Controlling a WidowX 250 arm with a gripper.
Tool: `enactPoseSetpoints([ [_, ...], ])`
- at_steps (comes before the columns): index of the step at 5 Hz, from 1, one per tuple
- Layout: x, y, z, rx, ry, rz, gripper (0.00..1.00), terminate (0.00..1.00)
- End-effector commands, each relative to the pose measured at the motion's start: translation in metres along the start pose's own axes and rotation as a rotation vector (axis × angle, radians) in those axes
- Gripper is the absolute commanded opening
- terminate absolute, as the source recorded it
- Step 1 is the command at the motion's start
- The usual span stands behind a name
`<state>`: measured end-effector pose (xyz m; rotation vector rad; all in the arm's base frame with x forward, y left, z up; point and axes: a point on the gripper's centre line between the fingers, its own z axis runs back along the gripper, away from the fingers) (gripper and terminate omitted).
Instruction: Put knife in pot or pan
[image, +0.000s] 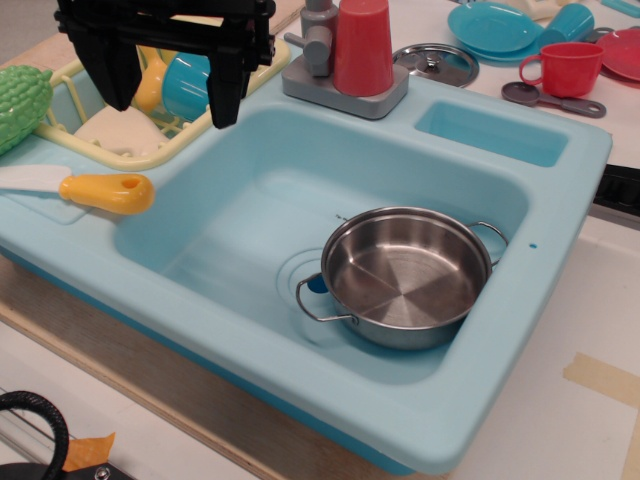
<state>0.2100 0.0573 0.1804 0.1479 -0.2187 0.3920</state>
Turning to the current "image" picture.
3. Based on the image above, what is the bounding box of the blue cup in rack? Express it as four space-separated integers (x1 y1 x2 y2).
162 52 210 122

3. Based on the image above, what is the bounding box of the white knife yellow handle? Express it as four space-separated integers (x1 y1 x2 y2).
1 165 155 215

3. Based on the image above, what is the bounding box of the orange tape piece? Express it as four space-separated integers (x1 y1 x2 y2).
62 432 116 473

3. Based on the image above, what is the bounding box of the red mug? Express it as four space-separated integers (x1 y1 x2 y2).
519 42 604 98

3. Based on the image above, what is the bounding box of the light blue toy sink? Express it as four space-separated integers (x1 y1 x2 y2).
1 78 612 474

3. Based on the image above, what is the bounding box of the red plastic cup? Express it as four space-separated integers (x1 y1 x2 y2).
333 0 393 97

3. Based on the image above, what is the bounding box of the red plastic plate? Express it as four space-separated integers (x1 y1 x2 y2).
596 28 640 81

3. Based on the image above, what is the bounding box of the steel pot lid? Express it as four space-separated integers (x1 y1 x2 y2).
393 43 480 88

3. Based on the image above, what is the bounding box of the green toy vegetable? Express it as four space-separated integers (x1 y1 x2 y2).
1 65 53 154

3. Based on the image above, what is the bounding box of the white plate in rack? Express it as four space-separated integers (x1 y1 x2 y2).
74 106 169 156

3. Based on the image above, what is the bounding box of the yellow plastic spoon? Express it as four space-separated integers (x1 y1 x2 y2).
134 46 167 113

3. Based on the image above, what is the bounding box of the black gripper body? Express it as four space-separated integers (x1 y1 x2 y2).
54 1 276 67

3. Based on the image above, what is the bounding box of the blue plastic plate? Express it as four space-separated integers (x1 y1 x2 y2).
447 2 543 62

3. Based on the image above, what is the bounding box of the blue plastic cup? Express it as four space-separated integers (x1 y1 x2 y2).
537 3 595 48

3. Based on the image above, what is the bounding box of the grey toy faucet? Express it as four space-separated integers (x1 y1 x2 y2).
282 1 409 120

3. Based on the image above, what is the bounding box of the stainless steel pot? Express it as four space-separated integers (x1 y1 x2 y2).
296 206 498 351

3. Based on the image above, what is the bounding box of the beige masking tape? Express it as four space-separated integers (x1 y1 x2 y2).
563 352 639 479

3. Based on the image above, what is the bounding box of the yellow dish rack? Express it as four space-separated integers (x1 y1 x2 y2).
33 37 292 173

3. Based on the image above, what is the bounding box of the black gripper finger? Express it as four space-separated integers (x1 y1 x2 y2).
207 47 259 129
72 33 140 111

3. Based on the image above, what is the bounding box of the black cable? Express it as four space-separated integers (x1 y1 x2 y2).
0 390 70 474

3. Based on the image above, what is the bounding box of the black object right edge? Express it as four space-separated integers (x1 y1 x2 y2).
593 164 640 217

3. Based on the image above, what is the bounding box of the grey plastic spoon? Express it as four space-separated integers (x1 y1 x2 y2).
501 82 607 119

